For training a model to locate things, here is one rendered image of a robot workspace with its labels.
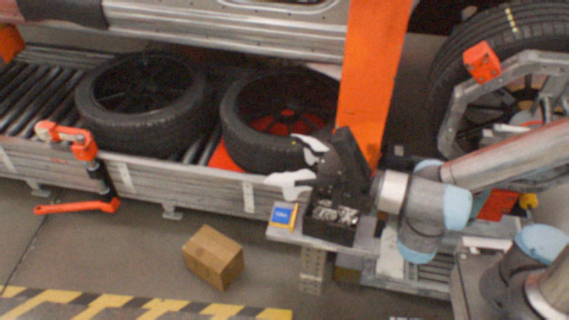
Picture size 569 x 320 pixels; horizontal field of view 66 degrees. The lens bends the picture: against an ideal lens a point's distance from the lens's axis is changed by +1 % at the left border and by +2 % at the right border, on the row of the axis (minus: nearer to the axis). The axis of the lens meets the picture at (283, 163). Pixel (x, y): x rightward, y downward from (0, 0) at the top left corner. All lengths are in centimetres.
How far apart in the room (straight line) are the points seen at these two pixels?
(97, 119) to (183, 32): 57
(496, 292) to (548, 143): 45
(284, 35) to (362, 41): 69
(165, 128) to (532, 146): 165
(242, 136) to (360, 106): 70
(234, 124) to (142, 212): 73
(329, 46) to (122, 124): 100
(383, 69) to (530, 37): 44
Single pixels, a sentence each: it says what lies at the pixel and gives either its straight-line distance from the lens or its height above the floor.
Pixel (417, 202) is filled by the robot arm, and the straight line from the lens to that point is 78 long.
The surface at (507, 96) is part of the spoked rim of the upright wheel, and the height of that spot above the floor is 92.
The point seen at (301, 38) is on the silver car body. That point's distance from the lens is 193.
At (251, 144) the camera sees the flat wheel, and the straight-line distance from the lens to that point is 194.
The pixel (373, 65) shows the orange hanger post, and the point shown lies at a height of 110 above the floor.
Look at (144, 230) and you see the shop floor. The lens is 234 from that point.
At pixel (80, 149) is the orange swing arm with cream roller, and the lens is 209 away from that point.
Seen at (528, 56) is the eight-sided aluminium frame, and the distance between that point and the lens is 149.
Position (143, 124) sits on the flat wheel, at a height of 50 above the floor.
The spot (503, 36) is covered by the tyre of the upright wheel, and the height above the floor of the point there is 113.
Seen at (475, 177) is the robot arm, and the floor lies 121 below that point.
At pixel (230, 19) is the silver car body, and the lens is 198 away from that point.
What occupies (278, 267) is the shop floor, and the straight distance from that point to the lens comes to 212.
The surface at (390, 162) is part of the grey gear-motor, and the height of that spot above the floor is 40.
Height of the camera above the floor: 182
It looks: 46 degrees down
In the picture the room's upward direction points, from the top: straight up
